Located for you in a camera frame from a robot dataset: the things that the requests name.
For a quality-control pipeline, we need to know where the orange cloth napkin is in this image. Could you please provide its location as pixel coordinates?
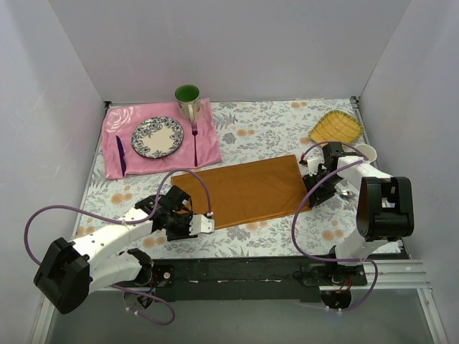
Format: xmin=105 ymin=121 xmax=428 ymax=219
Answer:
xmin=171 ymin=155 xmax=307 ymax=229

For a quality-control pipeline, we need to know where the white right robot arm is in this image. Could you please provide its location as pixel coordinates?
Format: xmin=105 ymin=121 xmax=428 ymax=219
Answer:
xmin=295 ymin=141 xmax=414 ymax=287

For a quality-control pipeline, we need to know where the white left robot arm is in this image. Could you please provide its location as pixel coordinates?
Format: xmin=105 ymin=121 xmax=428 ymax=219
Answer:
xmin=34 ymin=186 xmax=202 ymax=314

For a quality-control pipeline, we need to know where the green inside floral mug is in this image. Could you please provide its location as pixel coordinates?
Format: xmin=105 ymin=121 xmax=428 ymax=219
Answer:
xmin=174 ymin=85 xmax=203 ymax=123

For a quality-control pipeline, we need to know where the silver metal spoon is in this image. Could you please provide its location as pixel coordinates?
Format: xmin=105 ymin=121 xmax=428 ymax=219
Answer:
xmin=336 ymin=190 xmax=356 ymax=199

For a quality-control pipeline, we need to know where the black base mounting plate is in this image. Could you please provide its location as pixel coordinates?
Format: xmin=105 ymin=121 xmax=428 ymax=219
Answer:
xmin=118 ymin=254 xmax=370 ymax=302

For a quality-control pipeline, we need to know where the grey white mug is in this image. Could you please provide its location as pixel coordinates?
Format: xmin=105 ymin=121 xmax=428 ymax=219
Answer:
xmin=355 ymin=143 xmax=377 ymax=163

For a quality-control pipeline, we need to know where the woven bamboo basket tray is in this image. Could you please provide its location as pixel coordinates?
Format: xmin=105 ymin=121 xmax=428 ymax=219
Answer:
xmin=309 ymin=110 xmax=364 ymax=143

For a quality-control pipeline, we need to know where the purple plastic knife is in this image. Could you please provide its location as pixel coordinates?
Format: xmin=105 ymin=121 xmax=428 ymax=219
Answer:
xmin=115 ymin=135 xmax=126 ymax=177

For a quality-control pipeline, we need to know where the blue floral ceramic plate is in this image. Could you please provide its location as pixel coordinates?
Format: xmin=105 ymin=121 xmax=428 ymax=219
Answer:
xmin=131 ymin=116 xmax=184 ymax=159

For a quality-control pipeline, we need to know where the purple plastic fork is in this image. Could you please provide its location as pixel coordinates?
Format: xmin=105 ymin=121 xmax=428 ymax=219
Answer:
xmin=191 ymin=122 xmax=198 ymax=167

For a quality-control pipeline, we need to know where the pink cloth placemat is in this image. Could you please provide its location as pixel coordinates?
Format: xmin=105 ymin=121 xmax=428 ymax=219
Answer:
xmin=102 ymin=98 xmax=222 ymax=179

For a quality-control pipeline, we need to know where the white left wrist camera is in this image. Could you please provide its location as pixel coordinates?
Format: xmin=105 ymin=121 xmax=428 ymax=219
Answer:
xmin=189 ymin=214 xmax=215 ymax=237

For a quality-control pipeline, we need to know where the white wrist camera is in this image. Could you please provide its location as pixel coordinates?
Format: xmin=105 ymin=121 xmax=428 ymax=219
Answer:
xmin=299 ymin=153 xmax=323 ymax=176
xmin=189 ymin=214 xmax=215 ymax=237

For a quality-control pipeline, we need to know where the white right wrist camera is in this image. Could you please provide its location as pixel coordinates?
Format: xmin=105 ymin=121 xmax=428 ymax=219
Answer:
xmin=299 ymin=153 xmax=323 ymax=176

